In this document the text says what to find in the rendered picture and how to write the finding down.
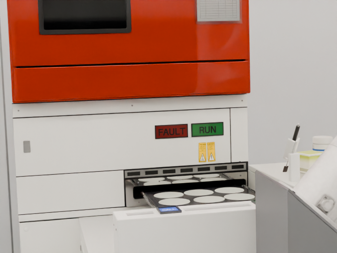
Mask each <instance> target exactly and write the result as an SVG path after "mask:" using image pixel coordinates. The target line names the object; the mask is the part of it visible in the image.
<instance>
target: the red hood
mask: <svg viewBox="0 0 337 253"><path fill-rule="evenodd" d="M7 12H8V30H9V48H10V65H11V83H12V101H13V103H28V102H52V101H76V100H100V99H123V98H147V97H170V96H194V95H218V94H241V93H250V34H249V0H7Z"/></svg>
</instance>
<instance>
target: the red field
mask: <svg viewBox="0 0 337 253"><path fill-rule="evenodd" d="M186 136H187V125H171V126H156V138H168V137H186Z"/></svg>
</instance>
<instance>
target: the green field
mask: <svg viewBox="0 0 337 253"><path fill-rule="evenodd" d="M222 134H223V123H210V124H193V136H204V135H222Z"/></svg>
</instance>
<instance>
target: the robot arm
mask: <svg viewBox="0 0 337 253"><path fill-rule="evenodd" d="M279 183H280V184H282V185H284V186H286V187H287V188H289V189H290V190H292V191H294V192H295V194H296V195H297V196H299V197H300V198H301V199H302V200H303V201H304V202H306V203H307V204H308V205H309V206H310V207H311V208H312V209H314V210H315V211H316V212H317V213H318V214H319V215H321V216H322V217H323V218H324V219H325V220H326V221H328V222H329V223H330V224H331V225H332V226H333V227H335V228H336V229H337V225H336V224H335V221H336V220H337V136H336V137H335V138H334V139H333V141H332V142H331V143H330V144H329V146H328V147H327V148H326V149H325V150H324V152H323V153H322V154H321V155H320V156H319V158H318V159H317V160H316V161H315V162H314V164H313V165H312V166H311V167H310V168H309V170H308V171H307V172H306V173H305V174H304V176H303V177H302V178H301V179H300V180H299V182H298V183H297V184H296V185H295V186H294V188H291V187H289V186H288V185H286V184H285V183H283V182H281V181H279Z"/></svg>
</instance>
